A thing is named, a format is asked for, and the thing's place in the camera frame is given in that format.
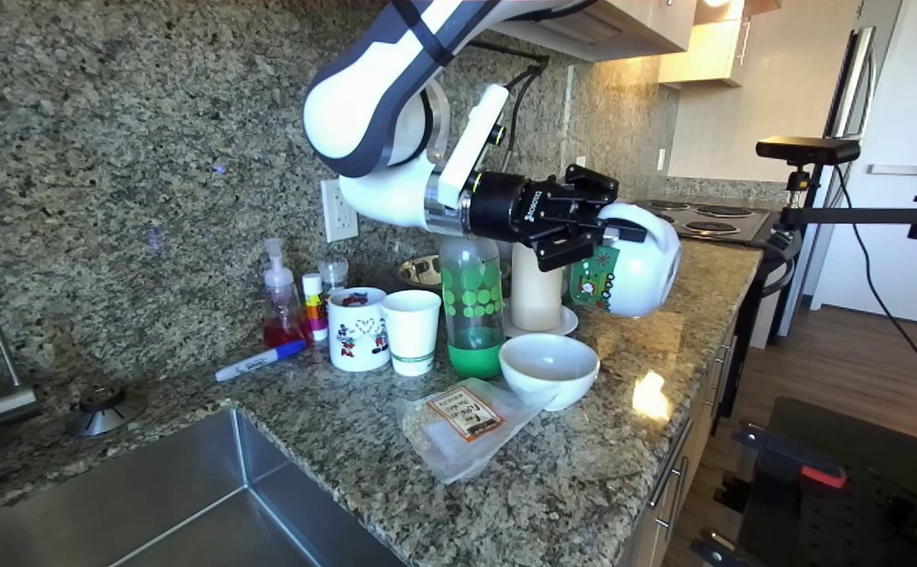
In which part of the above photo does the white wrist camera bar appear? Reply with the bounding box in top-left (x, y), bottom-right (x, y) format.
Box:
top-left (436, 82), bottom-right (514, 208)

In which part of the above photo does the black cooktop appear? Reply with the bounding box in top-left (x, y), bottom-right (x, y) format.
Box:
top-left (649, 198), bottom-right (788, 247)

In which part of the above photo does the white cartoon print mug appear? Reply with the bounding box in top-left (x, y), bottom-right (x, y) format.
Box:
top-left (325, 285), bottom-right (392, 377)

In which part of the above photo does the stainless steel sink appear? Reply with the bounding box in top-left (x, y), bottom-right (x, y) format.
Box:
top-left (0, 408), bottom-right (403, 567)

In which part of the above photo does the green dotted plastic bottle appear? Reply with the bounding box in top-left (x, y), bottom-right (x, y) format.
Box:
top-left (436, 232), bottom-right (510, 383)

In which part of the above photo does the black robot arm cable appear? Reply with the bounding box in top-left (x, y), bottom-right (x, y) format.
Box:
top-left (493, 59), bottom-right (545, 152)

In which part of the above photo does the small rainbow striped bottle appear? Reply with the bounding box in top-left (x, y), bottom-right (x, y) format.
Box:
top-left (299, 270), bottom-right (329, 349)

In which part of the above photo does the leopard print dish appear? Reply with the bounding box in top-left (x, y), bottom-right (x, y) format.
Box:
top-left (392, 251), bottom-right (448, 292)

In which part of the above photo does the white wall outlet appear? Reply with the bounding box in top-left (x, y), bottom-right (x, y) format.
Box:
top-left (318, 176), bottom-right (363, 247)

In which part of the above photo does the wooden wall cabinet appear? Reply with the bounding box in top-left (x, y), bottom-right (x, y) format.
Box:
top-left (476, 0), bottom-right (755, 89)

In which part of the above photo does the cream insulated bottle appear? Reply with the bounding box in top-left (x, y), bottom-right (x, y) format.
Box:
top-left (508, 240), bottom-right (566, 337)

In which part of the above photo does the blue white marker pen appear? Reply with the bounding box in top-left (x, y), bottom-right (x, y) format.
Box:
top-left (211, 342), bottom-right (312, 388)

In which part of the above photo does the red black clamp handle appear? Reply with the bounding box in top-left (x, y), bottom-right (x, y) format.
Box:
top-left (734, 422), bottom-right (851, 496)

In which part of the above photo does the black camera cable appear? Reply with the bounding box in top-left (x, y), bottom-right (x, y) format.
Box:
top-left (828, 156), bottom-right (917, 404)

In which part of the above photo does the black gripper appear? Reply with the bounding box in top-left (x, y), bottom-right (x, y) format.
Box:
top-left (463, 164), bottom-right (620, 274)

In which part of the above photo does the white refrigerator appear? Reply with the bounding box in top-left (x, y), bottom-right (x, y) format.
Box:
top-left (805, 0), bottom-right (917, 333)

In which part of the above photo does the white saucer plate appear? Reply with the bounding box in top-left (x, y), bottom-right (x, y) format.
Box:
top-left (500, 305), bottom-right (583, 342)

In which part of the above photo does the clear bag of nuts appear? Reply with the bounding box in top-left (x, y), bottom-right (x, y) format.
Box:
top-left (399, 374), bottom-right (537, 490)

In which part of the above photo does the small glass shaker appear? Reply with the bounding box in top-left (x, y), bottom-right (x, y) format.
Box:
top-left (318, 260), bottom-right (353, 302)

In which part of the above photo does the black camera on stand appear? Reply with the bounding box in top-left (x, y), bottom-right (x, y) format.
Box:
top-left (754, 137), bottom-right (917, 349)

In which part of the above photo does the white paper cup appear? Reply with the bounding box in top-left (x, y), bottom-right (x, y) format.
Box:
top-left (381, 286), bottom-right (445, 383)

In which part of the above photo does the white ceramic bowl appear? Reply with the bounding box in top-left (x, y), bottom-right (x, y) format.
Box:
top-left (499, 332), bottom-right (600, 412)

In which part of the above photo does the pink soap dispenser bottle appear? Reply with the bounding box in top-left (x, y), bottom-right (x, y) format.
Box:
top-left (257, 238), bottom-right (309, 352)

